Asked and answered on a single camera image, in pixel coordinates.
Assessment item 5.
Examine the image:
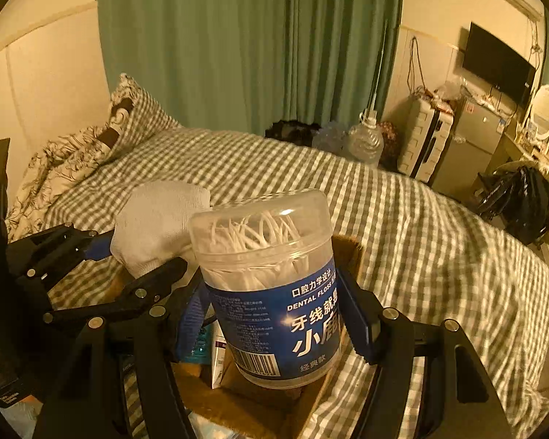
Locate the checkered pillow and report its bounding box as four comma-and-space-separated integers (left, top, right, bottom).
106, 72, 184, 162

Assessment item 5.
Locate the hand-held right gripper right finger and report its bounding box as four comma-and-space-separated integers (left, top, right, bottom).
336, 265, 515, 439

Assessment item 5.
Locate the round white vanity mirror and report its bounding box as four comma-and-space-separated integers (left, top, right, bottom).
527, 84, 549, 143

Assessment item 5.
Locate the clear dental floss jar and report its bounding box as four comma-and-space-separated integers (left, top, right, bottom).
187, 189, 349, 390

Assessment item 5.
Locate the black flat television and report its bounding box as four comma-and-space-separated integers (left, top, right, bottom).
461, 21, 538, 107

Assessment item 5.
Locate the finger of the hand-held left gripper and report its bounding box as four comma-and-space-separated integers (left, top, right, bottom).
41, 256, 189, 326
5, 222, 116, 294

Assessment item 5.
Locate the black bag on chair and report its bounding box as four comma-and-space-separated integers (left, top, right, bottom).
473, 165, 549, 244

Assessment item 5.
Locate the brown cardboard box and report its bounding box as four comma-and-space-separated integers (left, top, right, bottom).
103, 233, 367, 439

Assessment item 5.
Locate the grey mini fridge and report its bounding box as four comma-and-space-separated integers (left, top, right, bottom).
432, 100, 514, 204

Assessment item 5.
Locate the floral quilt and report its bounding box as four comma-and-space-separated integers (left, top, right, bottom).
5, 124, 120, 244

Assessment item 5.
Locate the large clear plastic bottle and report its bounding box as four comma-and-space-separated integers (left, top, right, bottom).
342, 109, 386, 171

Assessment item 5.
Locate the wooden dressing table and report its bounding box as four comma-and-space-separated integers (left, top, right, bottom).
467, 121, 549, 202

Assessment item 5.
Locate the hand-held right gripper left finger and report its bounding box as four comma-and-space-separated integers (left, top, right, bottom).
32, 280, 216, 439

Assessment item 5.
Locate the green curtain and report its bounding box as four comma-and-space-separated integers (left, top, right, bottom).
95, 0, 404, 139

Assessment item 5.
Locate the white sock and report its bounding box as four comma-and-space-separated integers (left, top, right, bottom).
110, 180, 211, 279

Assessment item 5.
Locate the thin metal rod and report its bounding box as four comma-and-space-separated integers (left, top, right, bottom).
368, 19, 391, 113

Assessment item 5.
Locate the white suitcase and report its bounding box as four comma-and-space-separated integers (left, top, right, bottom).
396, 95, 455, 184

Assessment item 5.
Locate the clear crumpled plastic bag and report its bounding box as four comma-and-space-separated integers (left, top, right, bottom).
312, 121, 351, 153

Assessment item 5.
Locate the teal packet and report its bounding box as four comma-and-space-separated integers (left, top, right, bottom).
183, 324, 213, 363

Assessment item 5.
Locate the small white carton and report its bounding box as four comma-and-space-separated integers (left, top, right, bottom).
208, 319, 239, 390

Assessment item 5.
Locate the dark floral bag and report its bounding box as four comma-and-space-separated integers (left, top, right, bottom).
378, 121, 402, 158

